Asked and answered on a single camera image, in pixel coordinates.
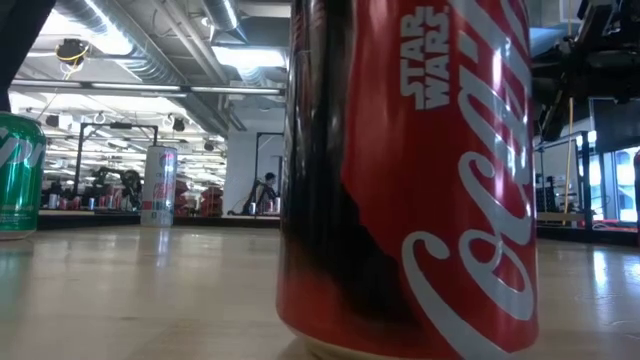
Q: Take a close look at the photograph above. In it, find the red storage bin stack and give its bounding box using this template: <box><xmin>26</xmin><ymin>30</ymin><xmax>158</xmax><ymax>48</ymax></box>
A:
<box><xmin>199</xmin><ymin>185</ymin><xmax>225</xmax><ymax>217</ymax></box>
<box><xmin>175</xmin><ymin>179</ymin><xmax>192</xmax><ymax>216</ymax></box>

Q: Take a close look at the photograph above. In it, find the black station frame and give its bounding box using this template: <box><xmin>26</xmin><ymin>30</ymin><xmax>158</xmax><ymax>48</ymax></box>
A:
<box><xmin>253</xmin><ymin>131</ymin><xmax>286</xmax><ymax>217</ymax></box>
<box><xmin>73</xmin><ymin>121</ymin><xmax>160</xmax><ymax>201</ymax></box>

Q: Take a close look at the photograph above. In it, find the wooden shelf board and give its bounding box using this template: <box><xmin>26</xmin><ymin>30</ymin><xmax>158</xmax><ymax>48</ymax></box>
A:
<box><xmin>537</xmin><ymin>211</ymin><xmax>586</xmax><ymax>224</ymax></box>

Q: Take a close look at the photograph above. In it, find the long ceiling light bar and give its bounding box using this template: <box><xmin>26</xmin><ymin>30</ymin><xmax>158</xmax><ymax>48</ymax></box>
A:
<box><xmin>8</xmin><ymin>79</ymin><xmax>287</xmax><ymax>97</ymax></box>

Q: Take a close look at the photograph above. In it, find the black ceiling camera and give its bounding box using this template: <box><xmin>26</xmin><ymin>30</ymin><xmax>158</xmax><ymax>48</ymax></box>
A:
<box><xmin>54</xmin><ymin>38</ymin><xmax>91</xmax><ymax>66</ymax></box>

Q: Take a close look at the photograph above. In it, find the black equipment rack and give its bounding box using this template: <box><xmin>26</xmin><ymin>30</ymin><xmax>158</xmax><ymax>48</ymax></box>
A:
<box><xmin>533</xmin><ymin>173</ymin><xmax>557</xmax><ymax>214</ymax></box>

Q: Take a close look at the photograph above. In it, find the person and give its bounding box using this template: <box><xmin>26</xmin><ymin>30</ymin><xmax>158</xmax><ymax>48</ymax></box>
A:
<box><xmin>258</xmin><ymin>171</ymin><xmax>281</xmax><ymax>215</ymax></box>

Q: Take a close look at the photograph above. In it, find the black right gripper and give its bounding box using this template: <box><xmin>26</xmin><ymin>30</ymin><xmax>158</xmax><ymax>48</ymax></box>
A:
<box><xmin>530</xmin><ymin>47</ymin><xmax>621</xmax><ymax>143</ymax></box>

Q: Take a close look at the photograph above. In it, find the tall white Celsius can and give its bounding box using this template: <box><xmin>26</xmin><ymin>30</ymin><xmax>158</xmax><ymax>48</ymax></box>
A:
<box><xmin>140</xmin><ymin>144</ymin><xmax>179</xmax><ymax>229</ymax></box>

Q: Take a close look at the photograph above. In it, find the green Sprite can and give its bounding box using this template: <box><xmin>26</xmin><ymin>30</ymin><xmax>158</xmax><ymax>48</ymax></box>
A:
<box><xmin>0</xmin><ymin>111</ymin><xmax>48</xmax><ymax>241</ymax></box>

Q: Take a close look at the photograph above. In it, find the red Star Wars Coca-Cola can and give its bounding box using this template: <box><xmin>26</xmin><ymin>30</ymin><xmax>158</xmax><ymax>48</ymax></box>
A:
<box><xmin>276</xmin><ymin>0</ymin><xmax>540</xmax><ymax>360</ymax></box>

